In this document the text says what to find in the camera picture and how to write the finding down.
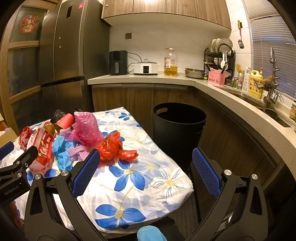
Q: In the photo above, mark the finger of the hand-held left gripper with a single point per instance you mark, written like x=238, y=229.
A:
x=26, y=157
x=5, y=148

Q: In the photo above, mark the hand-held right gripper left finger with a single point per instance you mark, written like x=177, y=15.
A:
x=86, y=171

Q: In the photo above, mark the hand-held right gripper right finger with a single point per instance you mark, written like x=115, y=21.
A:
x=205, y=172

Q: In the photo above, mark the red snack wrapper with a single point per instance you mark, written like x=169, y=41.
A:
x=42, y=148
x=24, y=136

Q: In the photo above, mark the purple tissue paper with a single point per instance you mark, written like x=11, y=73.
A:
x=79, y=151

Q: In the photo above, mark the red plastic bag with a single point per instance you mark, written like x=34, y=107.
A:
x=111, y=147

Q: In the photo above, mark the red paper cup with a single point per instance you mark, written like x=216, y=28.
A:
x=66, y=121
x=49, y=128

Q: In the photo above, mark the pink plastic bag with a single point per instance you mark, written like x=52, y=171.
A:
x=86, y=127

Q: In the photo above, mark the black trash bin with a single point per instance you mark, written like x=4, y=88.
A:
x=178, y=136

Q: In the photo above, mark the black plastic bag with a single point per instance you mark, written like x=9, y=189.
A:
x=57, y=114

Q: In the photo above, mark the person's right hand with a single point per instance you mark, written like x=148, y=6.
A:
x=149, y=234

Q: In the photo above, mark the kitchen counter with wooden cabinets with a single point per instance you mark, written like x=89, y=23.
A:
x=231, y=139

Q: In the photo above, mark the blue floral blanket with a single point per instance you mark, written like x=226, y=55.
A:
x=138, y=185

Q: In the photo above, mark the steel sink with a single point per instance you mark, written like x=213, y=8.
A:
x=249, y=97

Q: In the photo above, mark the round sink strainer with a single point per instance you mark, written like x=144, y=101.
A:
x=270, y=112

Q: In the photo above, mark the wooden framed glass door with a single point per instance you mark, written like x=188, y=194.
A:
x=23, y=60

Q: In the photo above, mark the pink utensil holder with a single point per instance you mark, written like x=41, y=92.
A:
x=216, y=78

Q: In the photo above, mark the silver beer can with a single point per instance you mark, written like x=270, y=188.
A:
x=240, y=81

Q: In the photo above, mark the white pump bottle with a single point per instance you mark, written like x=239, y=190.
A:
x=246, y=81

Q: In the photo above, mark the yellow detergent bottle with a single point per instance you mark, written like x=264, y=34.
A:
x=255, y=85

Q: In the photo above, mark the steel basin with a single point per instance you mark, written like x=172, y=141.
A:
x=194, y=73

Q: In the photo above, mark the black chopsticks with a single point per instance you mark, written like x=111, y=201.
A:
x=224, y=67

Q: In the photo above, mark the glass jar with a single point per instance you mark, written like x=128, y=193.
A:
x=293, y=111

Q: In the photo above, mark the yellow sponge brush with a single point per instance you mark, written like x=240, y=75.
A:
x=239, y=68

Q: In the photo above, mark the white rice spoon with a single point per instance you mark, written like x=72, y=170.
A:
x=223, y=62

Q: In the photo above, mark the cooking oil bottle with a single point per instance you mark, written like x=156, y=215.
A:
x=170, y=66

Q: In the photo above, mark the black air fryer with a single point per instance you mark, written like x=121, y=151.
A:
x=118, y=61

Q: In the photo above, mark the orange cap pump bottle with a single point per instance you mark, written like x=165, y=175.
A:
x=261, y=72

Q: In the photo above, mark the black dish rack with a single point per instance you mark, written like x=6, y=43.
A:
x=209, y=58

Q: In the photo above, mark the white electric cooker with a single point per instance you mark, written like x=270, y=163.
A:
x=146, y=69

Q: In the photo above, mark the dark steel refrigerator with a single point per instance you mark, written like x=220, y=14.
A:
x=71, y=46

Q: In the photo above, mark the red door decoration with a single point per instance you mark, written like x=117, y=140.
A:
x=29, y=23

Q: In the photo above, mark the white plate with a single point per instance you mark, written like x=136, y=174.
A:
x=218, y=42
x=213, y=44
x=226, y=42

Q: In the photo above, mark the steel kitchen faucet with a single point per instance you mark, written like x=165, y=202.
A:
x=272, y=58

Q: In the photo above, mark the hanging metal spatula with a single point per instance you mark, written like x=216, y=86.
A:
x=241, y=42

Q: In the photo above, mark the window blinds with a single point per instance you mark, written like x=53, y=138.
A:
x=270, y=34

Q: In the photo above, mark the dark wall socket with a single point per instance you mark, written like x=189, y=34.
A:
x=128, y=36

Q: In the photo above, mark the wooden wall cabinet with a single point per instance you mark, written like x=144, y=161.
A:
x=173, y=9

